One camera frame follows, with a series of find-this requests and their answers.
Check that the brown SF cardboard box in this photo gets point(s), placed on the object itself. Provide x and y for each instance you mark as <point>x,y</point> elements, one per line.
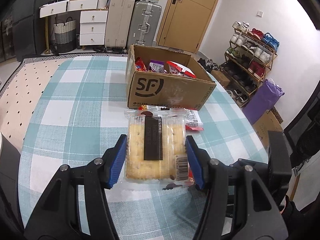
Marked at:
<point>160,89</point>

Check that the dark fridge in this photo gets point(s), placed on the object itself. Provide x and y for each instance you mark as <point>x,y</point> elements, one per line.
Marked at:
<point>28,28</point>

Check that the teal white checked tablecloth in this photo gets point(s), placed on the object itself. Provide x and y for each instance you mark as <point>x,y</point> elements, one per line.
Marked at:
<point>167,214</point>

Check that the red blue snack bag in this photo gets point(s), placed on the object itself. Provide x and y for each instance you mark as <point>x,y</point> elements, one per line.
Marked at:
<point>140,66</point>

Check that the wooden door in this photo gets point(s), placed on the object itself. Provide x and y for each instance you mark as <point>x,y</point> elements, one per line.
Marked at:
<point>184,24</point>

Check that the wooden shoe rack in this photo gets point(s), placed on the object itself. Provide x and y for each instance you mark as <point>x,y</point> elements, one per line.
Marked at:
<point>248,60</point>

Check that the clear cracker pack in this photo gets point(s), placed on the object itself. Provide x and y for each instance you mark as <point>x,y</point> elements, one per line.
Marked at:
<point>156,152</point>

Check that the purple snack bag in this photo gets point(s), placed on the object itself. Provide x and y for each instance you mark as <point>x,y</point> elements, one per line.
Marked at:
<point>156,66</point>

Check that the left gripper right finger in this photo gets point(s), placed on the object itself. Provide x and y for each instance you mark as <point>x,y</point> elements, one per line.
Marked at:
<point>238,204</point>

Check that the white drawer desk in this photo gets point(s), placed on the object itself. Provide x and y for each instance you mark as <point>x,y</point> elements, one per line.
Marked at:
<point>93,18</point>

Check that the silver suitcase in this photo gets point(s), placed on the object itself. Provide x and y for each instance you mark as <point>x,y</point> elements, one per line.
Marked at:
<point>144,21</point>

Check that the beige suitcase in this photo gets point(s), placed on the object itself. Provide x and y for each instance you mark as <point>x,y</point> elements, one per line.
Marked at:
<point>118,23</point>

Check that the woven laundry basket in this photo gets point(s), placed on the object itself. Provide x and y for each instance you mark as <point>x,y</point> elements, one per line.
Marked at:
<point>65,35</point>

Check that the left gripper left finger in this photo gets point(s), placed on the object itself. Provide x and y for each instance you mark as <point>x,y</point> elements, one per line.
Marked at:
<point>56,214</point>

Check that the white red small snack pack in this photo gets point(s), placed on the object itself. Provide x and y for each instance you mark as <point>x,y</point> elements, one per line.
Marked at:
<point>193,121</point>

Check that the dotted beige rug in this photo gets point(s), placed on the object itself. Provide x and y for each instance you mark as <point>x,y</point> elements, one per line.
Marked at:
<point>22,92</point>

